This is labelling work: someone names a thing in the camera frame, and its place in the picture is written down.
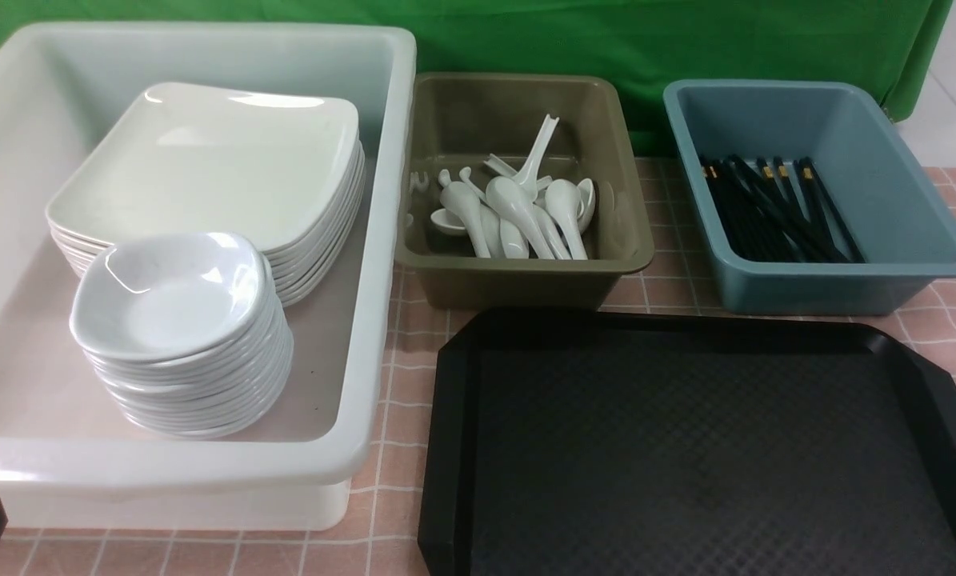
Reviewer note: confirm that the pink checkered tablecloth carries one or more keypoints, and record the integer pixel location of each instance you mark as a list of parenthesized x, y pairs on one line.
[(376, 537)]

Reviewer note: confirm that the blue plastic bin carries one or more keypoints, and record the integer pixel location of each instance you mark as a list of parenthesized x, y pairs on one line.
[(902, 225)]

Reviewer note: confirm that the black serving tray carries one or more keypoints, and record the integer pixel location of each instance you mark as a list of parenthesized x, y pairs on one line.
[(575, 442)]

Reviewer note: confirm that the stack of small white bowls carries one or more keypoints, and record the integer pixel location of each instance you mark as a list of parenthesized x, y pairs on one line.
[(186, 332)]

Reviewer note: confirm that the olive green plastic bin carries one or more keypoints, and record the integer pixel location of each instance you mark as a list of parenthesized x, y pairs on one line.
[(458, 119)]

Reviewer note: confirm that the white soup spoons pile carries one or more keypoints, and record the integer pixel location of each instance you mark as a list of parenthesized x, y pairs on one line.
[(518, 213)]

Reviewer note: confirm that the black chopsticks bundle in bin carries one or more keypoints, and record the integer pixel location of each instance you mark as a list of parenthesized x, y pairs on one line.
[(773, 210)]

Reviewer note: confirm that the stack of white square plates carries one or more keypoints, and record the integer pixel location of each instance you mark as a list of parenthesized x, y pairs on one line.
[(318, 240)]

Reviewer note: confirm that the green cloth backdrop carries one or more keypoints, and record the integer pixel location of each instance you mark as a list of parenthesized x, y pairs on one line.
[(882, 47)]

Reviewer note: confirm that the large white plastic tub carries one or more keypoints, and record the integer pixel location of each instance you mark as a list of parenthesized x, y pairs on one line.
[(68, 457)]

